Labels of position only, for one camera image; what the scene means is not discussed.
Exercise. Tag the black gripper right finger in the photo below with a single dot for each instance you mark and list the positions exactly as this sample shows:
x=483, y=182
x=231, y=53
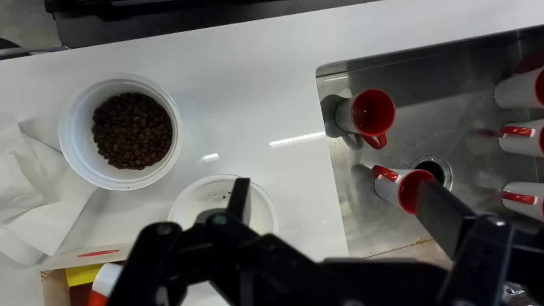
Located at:
x=444, y=218

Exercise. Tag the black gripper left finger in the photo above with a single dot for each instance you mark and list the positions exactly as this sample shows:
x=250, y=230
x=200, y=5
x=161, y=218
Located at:
x=238, y=197

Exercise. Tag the dark coffee beans pile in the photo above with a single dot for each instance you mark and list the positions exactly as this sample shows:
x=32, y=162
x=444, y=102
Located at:
x=132, y=129

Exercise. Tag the large white bowl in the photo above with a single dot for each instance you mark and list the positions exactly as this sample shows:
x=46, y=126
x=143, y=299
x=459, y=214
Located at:
x=76, y=141

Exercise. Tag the small white bowl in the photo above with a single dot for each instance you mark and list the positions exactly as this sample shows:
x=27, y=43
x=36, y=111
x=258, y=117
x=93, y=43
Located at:
x=197, y=201

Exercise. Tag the white mug red interior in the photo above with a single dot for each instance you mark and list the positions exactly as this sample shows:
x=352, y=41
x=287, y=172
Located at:
x=518, y=89
x=527, y=189
x=520, y=145
x=391, y=187
x=370, y=111

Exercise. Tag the stainless steel sink basin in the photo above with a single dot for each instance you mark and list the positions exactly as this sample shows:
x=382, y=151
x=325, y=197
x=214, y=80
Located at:
x=452, y=112

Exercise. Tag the small white orange cup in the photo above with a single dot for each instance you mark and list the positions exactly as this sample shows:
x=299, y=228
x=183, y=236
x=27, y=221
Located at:
x=107, y=279

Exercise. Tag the yellow packet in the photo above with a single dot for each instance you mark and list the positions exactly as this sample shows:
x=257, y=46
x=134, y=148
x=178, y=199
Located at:
x=81, y=276

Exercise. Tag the small cardboard box red label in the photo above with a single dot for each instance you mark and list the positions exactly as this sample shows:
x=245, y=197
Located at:
x=61, y=262

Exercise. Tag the white paper napkin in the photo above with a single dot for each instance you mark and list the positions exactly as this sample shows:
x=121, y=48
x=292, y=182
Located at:
x=34, y=226

